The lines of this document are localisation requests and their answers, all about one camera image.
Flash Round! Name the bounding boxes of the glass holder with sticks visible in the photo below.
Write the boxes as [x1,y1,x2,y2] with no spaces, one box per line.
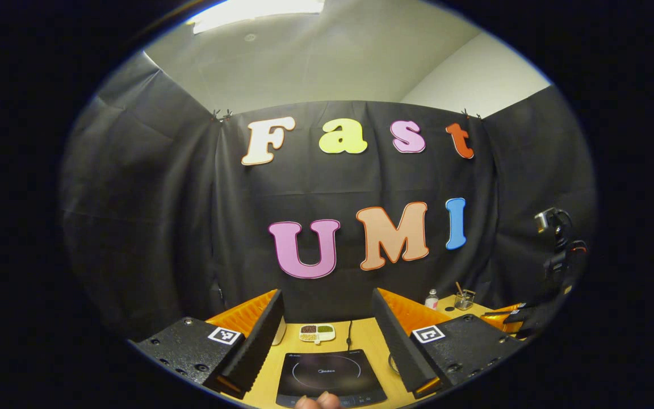
[454,282,476,311]

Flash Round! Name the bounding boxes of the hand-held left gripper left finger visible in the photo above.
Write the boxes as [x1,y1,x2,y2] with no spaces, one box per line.
[134,289,286,399]

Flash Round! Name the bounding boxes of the white divided bean plate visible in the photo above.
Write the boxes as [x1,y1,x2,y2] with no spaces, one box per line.
[299,323,337,345]

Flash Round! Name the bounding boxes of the black induction cooktop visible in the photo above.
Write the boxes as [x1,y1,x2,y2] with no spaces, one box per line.
[276,349,388,409]

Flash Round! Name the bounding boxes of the ceiling light panel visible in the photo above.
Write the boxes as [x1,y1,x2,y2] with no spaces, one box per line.
[187,0,325,35]

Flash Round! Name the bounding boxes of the webcam on black stand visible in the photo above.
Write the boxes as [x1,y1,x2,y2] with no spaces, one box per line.
[534,207,589,291]

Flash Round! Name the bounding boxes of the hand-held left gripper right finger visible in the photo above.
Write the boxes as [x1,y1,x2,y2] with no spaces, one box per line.
[370,287,525,399]

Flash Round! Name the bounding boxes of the black backdrop cloth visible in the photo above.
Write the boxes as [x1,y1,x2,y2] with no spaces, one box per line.
[59,51,597,341]

